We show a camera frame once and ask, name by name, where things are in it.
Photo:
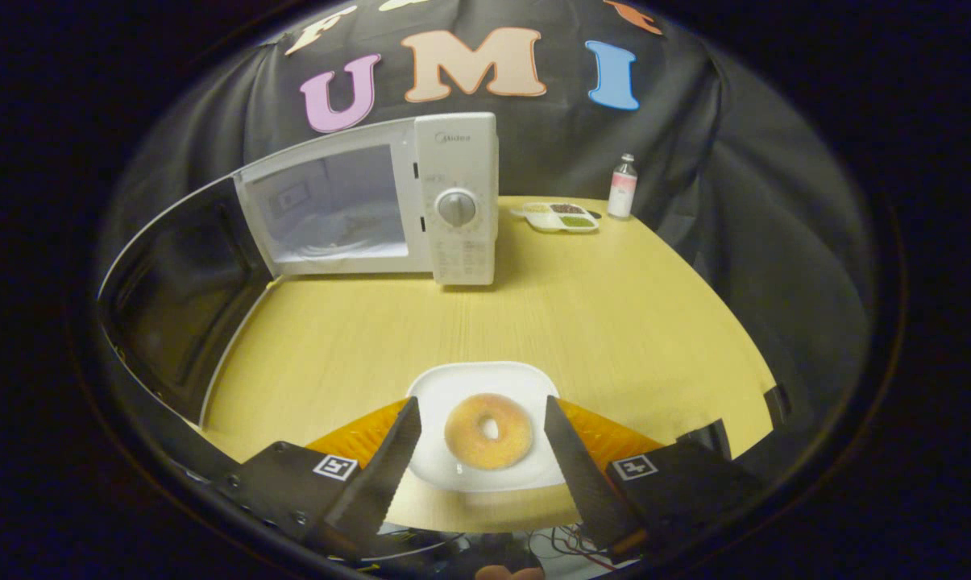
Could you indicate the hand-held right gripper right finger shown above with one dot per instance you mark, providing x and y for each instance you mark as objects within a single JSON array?
[{"x": 586, "y": 475}]

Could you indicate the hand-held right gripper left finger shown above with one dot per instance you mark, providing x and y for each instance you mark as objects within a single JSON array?
[{"x": 380, "y": 475}]

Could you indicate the white square plate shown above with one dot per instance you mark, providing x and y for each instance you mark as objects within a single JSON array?
[{"x": 485, "y": 374}]

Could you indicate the white microwave oven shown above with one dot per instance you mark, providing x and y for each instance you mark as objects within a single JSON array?
[{"x": 461, "y": 242}]

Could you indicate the white divided snack tray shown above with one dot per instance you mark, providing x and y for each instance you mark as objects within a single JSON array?
[{"x": 558, "y": 219}]

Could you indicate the small bottle with pink label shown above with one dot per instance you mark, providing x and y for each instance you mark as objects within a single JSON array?
[{"x": 622, "y": 189}]

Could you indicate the black backdrop cloth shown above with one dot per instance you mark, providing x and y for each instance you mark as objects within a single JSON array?
[{"x": 735, "y": 201}]

